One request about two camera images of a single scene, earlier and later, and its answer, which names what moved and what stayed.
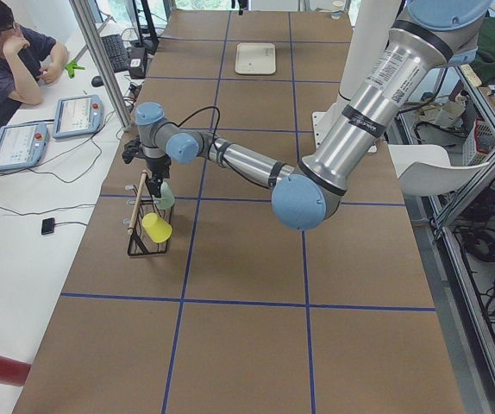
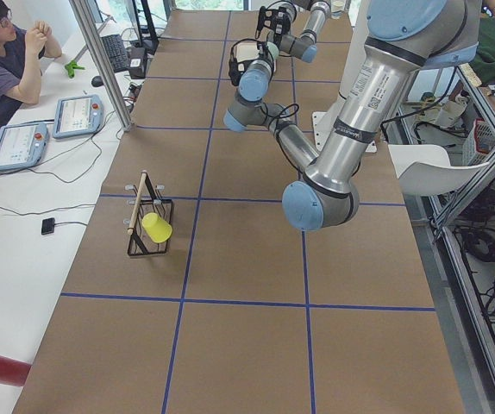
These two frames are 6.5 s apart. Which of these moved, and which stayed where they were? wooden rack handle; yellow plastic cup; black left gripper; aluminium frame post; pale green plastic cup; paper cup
Moved: black left gripper; pale green plastic cup
Stayed: aluminium frame post; paper cup; wooden rack handle; yellow plastic cup
